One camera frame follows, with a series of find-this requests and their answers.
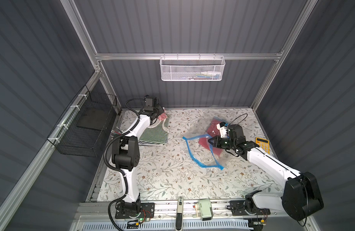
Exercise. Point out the black white handheld tool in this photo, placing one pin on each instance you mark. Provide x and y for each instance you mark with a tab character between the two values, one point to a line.
179	214

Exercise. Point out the yellow calculator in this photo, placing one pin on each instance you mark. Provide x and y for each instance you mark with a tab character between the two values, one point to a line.
264	144

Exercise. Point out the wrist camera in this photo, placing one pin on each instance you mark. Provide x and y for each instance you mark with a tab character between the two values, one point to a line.
222	127
149	101

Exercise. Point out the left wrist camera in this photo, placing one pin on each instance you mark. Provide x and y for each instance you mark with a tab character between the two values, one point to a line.
149	101

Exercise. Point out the white wire mesh basket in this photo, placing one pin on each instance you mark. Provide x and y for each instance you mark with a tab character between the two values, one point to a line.
173	68

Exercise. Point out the black wire mesh basket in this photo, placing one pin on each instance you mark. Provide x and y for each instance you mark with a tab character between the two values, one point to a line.
85	130

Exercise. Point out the pens in mug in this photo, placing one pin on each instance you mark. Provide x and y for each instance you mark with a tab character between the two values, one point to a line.
116	131

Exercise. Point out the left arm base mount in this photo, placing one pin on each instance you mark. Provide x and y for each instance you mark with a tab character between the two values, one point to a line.
126	210

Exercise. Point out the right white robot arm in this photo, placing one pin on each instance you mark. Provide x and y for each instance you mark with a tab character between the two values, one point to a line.
301	196

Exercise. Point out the clear vacuum bag blue zipper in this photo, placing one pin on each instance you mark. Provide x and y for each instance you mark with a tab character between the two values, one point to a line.
201	156

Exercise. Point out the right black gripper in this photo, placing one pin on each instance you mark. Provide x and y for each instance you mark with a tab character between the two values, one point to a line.
220	141

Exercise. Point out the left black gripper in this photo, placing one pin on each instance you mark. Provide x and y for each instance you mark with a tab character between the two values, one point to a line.
159	113

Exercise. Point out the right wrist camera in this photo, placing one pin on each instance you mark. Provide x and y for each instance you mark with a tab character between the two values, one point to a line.
222	127

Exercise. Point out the red white striped tank top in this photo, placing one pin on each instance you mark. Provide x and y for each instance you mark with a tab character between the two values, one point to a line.
162	116

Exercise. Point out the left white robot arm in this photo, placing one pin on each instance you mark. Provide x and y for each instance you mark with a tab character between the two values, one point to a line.
122	153

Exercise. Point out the pale green box device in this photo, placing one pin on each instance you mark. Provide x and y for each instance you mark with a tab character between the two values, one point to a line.
204	209

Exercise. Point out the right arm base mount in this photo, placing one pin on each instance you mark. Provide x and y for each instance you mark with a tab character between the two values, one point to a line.
238	207

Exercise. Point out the green white striped tank top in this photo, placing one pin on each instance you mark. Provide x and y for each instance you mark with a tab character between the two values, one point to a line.
157	134

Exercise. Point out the markers in white basket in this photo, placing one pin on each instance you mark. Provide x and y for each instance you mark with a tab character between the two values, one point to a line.
208	75

